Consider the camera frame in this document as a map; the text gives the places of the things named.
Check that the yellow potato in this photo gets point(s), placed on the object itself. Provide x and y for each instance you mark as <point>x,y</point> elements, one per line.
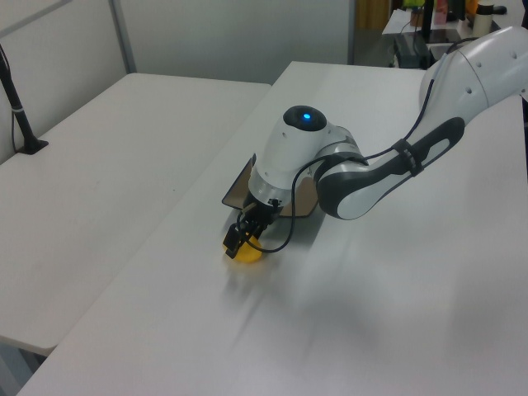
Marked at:
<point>249,254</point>

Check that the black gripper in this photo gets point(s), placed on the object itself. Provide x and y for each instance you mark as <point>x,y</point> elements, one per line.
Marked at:
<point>262,214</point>

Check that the black monitor stand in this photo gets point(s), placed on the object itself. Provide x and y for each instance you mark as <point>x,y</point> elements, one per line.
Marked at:
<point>427,18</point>

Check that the black box under desk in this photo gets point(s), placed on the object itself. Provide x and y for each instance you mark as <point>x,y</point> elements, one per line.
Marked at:
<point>410,51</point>

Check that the white cylindrical cup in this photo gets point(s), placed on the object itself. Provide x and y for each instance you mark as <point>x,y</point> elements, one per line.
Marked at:
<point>482,24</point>

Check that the black computer mouse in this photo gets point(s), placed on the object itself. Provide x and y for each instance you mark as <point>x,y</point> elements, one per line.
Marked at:
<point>500,8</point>

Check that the grey partition post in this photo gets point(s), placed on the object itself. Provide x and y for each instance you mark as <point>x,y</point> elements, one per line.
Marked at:
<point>123,37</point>
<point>351,31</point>

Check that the white background desk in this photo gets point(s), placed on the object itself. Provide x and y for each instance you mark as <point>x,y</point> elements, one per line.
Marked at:
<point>402,24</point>

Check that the black pole with base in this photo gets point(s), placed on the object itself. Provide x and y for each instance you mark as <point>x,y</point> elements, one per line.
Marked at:
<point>18,111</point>

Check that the pink box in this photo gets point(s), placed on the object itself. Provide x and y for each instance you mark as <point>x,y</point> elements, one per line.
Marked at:
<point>441,11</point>

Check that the brown square ceramic plate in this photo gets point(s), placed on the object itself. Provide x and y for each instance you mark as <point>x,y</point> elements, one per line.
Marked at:
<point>239,189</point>

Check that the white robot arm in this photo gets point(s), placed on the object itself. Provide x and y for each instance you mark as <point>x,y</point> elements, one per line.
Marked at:
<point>297,152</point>

